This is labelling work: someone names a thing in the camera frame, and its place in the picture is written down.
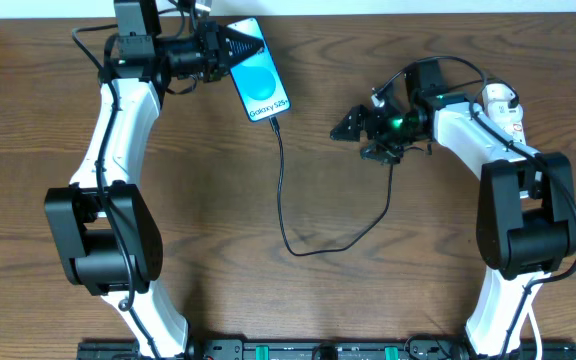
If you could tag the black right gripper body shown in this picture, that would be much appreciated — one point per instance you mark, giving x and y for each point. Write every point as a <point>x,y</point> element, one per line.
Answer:
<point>374,123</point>

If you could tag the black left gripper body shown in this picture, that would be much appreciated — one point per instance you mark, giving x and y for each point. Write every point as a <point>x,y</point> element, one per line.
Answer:
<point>219,46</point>

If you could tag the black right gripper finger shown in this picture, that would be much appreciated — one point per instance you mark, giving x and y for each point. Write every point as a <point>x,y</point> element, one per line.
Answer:
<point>350,127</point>
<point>383,155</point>

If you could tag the blue Galaxy smartphone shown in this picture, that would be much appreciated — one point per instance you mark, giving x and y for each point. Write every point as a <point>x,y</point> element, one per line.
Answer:
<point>257,79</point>

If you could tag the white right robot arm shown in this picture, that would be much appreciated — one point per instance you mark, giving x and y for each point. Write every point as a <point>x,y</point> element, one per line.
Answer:
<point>526,216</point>

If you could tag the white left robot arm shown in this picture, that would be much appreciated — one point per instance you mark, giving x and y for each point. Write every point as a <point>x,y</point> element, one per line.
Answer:
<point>105,235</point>

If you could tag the white power strip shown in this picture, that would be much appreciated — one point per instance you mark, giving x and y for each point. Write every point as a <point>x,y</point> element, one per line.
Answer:
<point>515,130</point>

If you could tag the white USB wall charger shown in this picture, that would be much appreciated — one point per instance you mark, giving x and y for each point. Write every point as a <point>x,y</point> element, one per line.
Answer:
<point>502,108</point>

